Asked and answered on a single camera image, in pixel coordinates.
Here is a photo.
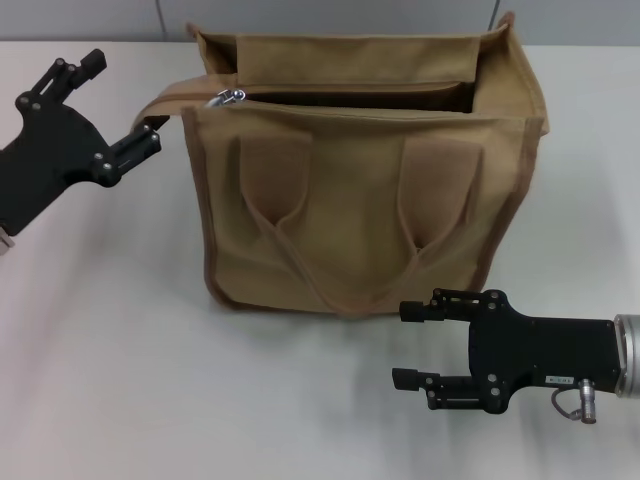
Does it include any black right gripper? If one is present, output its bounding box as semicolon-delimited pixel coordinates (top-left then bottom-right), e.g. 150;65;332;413
391;286;627;416

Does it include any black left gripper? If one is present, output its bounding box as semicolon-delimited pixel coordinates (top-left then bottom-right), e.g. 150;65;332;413
0;48;163;237

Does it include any silver zipper pull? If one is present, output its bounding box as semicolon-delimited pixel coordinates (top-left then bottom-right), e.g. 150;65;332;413
206;87;248;109

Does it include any khaki canvas food bag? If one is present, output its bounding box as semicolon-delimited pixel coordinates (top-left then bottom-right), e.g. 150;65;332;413
133;10;551;321

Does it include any right gripper cable with plug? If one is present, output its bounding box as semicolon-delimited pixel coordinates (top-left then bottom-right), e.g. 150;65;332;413
549;378;600;425

